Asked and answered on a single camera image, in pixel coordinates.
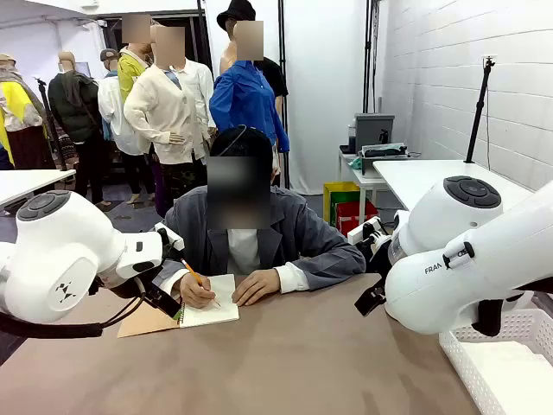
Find person's right forearm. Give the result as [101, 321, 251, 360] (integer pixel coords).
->
[153, 259, 191, 300]

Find mannequin in cream cardigan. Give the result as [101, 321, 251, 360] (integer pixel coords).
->
[124, 25, 217, 217]

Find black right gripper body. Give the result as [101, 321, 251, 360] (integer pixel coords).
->
[365, 245, 396, 283]

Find person's left hand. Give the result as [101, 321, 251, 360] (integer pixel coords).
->
[232, 268, 282, 307]

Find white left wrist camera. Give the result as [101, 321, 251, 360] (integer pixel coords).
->
[154, 221, 185, 252]

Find small white side table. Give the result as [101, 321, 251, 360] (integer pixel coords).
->
[338, 149, 390, 217]

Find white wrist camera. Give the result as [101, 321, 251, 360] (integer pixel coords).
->
[154, 221, 185, 252]
[347, 215, 392, 251]

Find black cap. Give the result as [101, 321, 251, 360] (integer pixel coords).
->
[209, 124, 274, 160]

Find grey box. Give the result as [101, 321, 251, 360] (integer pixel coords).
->
[353, 112, 396, 155]

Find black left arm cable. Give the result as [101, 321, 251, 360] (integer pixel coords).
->
[0, 284, 146, 339]

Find orange pencil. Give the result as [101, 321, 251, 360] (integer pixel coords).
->
[180, 258, 222, 309]

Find black tripod stand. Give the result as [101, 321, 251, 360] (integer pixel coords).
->
[464, 55, 497, 164]
[34, 77, 69, 172]

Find person in grey blazer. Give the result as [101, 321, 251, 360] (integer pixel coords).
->
[153, 156, 367, 299]

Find mannequin in black t-shirt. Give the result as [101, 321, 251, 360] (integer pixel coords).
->
[218, 16, 289, 188]

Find person's left forearm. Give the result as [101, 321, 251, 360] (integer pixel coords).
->
[274, 253, 367, 293]

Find mannequin in yellow jacket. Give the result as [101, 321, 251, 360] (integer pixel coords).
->
[117, 15, 153, 105]

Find capped mannequin in white shirt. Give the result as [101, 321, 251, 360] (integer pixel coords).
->
[97, 48, 150, 205]

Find large white table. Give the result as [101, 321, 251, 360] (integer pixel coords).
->
[372, 158, 535, 213]

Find green bag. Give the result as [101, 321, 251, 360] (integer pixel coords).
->
[330, 189, 368, 228]

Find black bucket hat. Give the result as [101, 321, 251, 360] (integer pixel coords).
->
[216, 0, 257, 31]

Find grey tray bin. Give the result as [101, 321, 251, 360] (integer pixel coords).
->
[359, 144, 410, 178]

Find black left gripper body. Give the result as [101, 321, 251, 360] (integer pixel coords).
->
[97, 275, 159, 301]

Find white perforated plastic basket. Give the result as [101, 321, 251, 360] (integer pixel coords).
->
[439, 309, 553, 415]

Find black right arm cable sleeve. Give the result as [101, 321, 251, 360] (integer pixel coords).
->
[470, 278, 553, 338]

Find black light stand pole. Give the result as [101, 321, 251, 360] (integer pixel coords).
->
[277, 0, 291, 194]
[362, 0, 381, 114]

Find white paper stack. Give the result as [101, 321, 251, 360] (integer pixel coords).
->
[457, 340, 553, 415]

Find mannequin in blue shirt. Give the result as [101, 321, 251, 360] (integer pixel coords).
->
[209, 21, 291, 187]

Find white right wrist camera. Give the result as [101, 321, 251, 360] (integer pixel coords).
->
[347, 215, 392, 251]

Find person's right hand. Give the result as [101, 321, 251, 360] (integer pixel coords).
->
[179, 271, 217, 310]

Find spiral notebook with kraft cover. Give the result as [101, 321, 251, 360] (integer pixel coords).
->
[117, 273, 240, 339]

